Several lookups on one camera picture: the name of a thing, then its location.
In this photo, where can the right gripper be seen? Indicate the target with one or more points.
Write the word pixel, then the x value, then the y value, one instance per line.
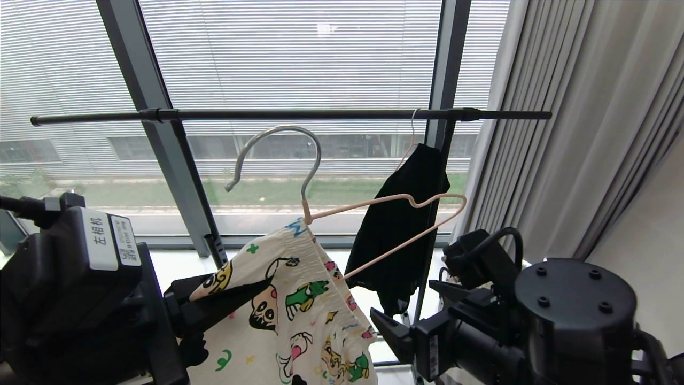
pixel 470 347

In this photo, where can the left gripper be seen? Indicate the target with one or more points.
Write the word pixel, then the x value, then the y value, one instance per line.
pixel 165 353

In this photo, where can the black garment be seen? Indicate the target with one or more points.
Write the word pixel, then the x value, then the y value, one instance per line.
pixel 401 230

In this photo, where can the cream printed garment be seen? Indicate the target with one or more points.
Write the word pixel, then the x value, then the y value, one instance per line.
pixel 310 331

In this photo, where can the pink clothes hanger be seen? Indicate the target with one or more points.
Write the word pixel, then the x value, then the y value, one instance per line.
pixel 312 155
pixel 414 128

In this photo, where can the black clothes rack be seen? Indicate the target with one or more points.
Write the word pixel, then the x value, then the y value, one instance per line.
pixel 299 114

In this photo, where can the window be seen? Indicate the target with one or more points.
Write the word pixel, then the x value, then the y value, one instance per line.
pixel 149 69

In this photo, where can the beige curtain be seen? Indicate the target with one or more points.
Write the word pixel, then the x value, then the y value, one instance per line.
pixel 588 107

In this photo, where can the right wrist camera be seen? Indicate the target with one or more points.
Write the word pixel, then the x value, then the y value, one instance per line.
pixel 481 262

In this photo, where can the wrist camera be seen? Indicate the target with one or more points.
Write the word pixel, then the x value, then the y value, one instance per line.
pixel 481 262
pixel 69 267

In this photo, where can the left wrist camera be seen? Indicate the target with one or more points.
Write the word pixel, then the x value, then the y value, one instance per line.
pixel 69 267

